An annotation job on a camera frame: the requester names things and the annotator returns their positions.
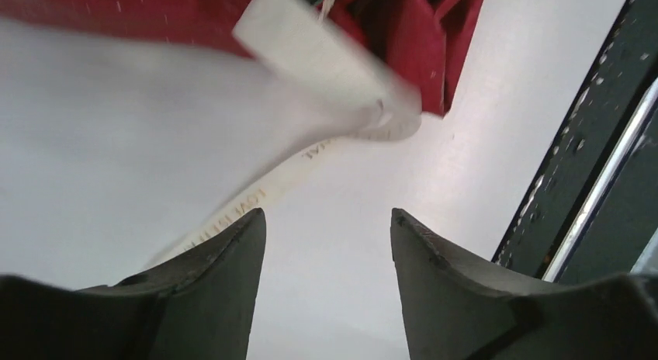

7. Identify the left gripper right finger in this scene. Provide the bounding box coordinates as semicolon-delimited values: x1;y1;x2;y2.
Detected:
390;209;657;359

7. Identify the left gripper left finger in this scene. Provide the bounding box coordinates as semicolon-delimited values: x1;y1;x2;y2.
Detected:
1;209;266;359

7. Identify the red wrapping paper sheet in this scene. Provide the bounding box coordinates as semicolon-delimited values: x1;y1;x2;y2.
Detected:
1;0;484;116

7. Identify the cream ribbon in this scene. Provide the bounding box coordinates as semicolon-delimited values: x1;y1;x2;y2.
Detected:
151;0;422;265

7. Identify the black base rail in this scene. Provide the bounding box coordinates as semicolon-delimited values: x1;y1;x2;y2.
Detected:
493;0;657;284

